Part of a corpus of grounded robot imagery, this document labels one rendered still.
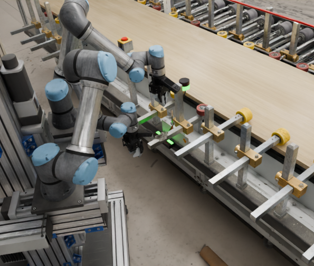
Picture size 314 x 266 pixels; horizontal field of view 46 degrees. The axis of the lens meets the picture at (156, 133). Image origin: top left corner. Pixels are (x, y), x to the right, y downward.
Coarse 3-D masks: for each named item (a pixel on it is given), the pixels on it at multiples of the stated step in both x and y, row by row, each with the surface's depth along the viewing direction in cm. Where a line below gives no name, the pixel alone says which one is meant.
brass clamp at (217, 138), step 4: (204, 124) 198; (204, 128) 197; (212, 128) 195; (216, 128) 195; (204, 132) 199; (212, 132) 193; (216, 132) 192; (216, 136) 191; (220, 136) 192; (216, 140) 193; (220, 140) 194
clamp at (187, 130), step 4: (176, 120) 219; (184, 120) 218; (176, 124) 220; (180, 124) 216; (184, 124) 216; (184, 128) 215; (188, 128) 213; (192, 128) 216; (184, 132) 217; (188, 132) 215
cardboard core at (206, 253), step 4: (204, 248) 241; (208, 248) 241; (200, 252) 241; (204, 252) 239; (208, 252) 238; (212, 252) 238; (204, 256) 239; (208, 256) 237; (212, 256) 236; (216, 256) 236; (208, 260) 236; (212, 260) 234; (216, 260) 234; (220, 260) 234; (212, 264) 234; (216, 264) 232; (220, 264) 231; (224, 264) 231
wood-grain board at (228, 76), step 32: (96, 0) 381; (128, 0) 372; (128, 32) 313; (160, 32) 307; (192, 32) 302; (192, 64) 262; (224, 64) 258; (256, 64) 254; (288, 64) 250; (192, 96) 232; (224, 96) 228; (256, 96) 225; (288, 96) 222; (256, 128) 202; (288, 128) 200
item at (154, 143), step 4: (196, 116) 222; (200, 116) 222; (204, 116) 223; (188, 120) 220; (192, 120) 219; (196, 120) 220; (200, 120) 223; (192, 124) 220; (176, 128) 215; (180, 128) 215; (168, 132) 213; (172, 132) 212; (176, 132) 214; (168, 136) 211; (172, 136) 213; (156, 140) 208; (164, 140) 211; (148, 144) 207; (152, 144) 206; (156, 144) 208; (152, 148) 207
